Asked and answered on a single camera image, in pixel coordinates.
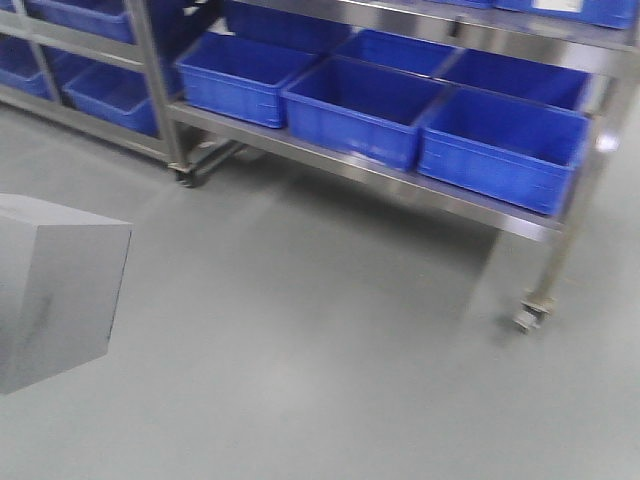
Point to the blue bin center shelf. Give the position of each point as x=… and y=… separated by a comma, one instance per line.
x=358, y=108

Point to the blue bin left shelf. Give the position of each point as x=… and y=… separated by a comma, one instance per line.
x=241, y=78

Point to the blue bin right shelf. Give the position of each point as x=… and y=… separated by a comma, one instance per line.
x=518, y=152

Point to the steel shelf rack right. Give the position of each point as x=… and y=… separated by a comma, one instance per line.
x=109, y=69

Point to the blue bin shelf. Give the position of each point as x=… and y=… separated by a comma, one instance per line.
x=518, y=152
x=241, y=78
x=358, y=108

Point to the gray box robot part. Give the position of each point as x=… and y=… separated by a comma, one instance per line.
x=61, y=276

